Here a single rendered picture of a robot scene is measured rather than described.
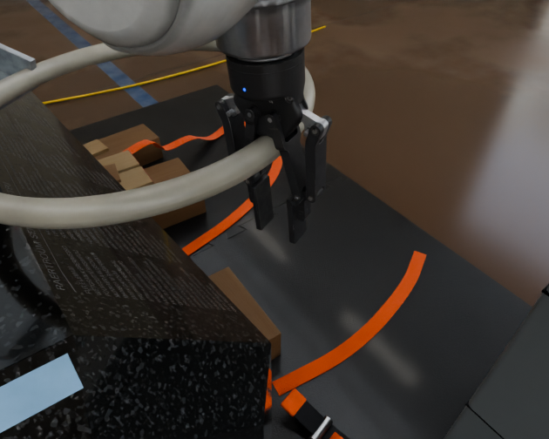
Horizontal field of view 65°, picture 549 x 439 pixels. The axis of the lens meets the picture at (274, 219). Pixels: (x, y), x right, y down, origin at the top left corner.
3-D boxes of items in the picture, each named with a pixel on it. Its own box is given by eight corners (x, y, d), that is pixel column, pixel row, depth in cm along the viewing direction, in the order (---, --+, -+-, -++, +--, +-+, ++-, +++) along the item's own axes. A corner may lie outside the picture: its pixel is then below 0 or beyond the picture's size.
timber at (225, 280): (281, 354, 131) (281, 332, 122) (247, 375, 126) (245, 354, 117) (231, 288, 149) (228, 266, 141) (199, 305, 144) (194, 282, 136)
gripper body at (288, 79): (323, 39, 41) (323, 125, 48) (251, 29, 45) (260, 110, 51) (280, 69, 37) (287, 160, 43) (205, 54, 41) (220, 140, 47)
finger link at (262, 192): (255, 188, 52) (250, 186, 52) (260, 231, 57) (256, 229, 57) (269, 175, 54) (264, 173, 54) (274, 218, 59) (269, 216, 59)
